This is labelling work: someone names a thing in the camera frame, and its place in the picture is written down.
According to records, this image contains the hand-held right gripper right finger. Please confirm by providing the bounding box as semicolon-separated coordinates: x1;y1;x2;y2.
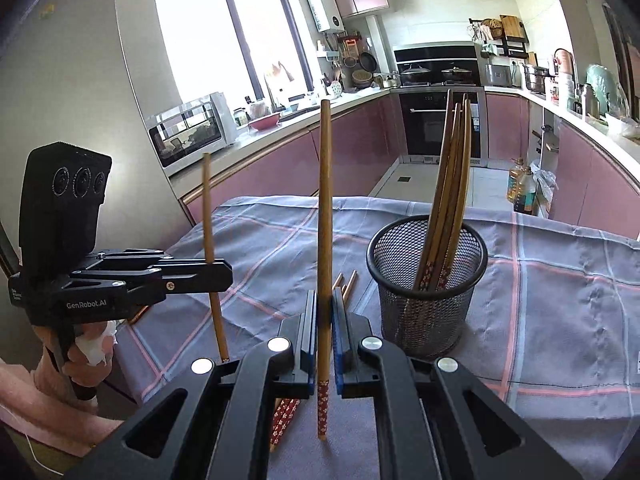
330;292;583;480

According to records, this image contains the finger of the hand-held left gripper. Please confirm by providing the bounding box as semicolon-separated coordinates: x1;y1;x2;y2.
86;248;226;270
70;260;234;306

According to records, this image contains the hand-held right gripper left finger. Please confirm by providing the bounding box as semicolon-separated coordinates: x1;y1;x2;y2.
65;291;319;480

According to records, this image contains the black wire mesh holder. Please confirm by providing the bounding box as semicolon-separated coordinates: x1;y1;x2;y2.
366;215;488;361

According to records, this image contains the person's left forearm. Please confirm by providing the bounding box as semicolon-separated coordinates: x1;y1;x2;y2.
0;355;123;453

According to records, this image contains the person's left hand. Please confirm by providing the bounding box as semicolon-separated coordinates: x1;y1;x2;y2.
62;319;118;392

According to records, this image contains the white tissue wad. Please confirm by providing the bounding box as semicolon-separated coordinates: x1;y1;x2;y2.
75;324;118;367

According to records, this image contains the tall refrigerator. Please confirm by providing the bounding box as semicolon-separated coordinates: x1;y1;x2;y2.
0;0;196;311

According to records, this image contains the pink base cabinet run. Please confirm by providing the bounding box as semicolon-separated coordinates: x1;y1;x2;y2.
180;95;401;221
485;92;640;241

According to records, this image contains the white countertop oven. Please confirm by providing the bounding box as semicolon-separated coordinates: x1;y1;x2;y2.
145;91;238;168

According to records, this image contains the white kitchen countertop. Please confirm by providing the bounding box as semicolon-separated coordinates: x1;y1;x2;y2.
165;87;393;178
485;85;640;161

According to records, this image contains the pink bowl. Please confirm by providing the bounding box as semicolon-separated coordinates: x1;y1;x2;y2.
248;111;282;131

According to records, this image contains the kitchen faucet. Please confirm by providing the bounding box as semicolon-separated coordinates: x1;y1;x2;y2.
265;60;296;112

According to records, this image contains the large kitchen window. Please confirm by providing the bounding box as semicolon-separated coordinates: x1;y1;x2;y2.
150;0;313;121

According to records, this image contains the blue plaid tablecloth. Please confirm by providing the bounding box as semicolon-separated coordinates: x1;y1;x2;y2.
112;195;640;480

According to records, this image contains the person's olive green garment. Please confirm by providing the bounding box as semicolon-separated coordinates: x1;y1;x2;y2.
0;422;101;480

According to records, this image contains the black integrated stove oven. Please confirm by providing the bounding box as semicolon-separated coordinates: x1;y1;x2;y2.
392;44;487;163

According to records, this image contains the dark liquid plastic bottle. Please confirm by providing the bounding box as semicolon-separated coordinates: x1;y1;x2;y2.
512;167;538;216

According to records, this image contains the yellow cooking oil bottle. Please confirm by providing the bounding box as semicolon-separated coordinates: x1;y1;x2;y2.
506;157;526;203

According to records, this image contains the white plastic bag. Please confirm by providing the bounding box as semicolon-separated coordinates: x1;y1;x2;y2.
530;160;558;211

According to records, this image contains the black pot with glass lid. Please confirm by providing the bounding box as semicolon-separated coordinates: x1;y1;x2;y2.
400;62;432;85
441;64;473;85

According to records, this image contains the steel stockpot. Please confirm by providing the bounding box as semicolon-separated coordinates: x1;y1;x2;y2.
522;63;551;93

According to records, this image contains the steel thermos bottle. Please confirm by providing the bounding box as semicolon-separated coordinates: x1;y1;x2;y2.
581;82;601;118

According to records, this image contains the white bowl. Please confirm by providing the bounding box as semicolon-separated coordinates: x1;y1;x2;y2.
605;112;640;136

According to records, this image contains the pink electric kettle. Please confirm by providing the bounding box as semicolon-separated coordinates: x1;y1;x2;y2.
552;48;576;78

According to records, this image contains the wooden cutting board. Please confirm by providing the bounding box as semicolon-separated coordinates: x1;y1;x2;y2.
500;14;526;41

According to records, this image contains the mint green appliance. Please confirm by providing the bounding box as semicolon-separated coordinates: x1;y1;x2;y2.
585;63;626;111

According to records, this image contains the white wall water heater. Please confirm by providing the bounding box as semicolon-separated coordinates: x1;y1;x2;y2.
306;0;346;32

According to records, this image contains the black wall rack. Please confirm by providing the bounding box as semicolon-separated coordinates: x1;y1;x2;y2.
502;35;531;58

